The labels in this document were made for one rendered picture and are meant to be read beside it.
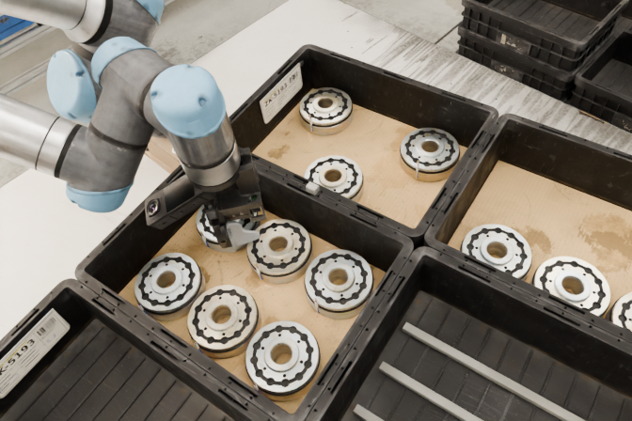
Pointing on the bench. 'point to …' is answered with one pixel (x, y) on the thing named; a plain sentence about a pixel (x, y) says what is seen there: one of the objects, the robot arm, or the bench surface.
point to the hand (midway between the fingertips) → (227, 234)
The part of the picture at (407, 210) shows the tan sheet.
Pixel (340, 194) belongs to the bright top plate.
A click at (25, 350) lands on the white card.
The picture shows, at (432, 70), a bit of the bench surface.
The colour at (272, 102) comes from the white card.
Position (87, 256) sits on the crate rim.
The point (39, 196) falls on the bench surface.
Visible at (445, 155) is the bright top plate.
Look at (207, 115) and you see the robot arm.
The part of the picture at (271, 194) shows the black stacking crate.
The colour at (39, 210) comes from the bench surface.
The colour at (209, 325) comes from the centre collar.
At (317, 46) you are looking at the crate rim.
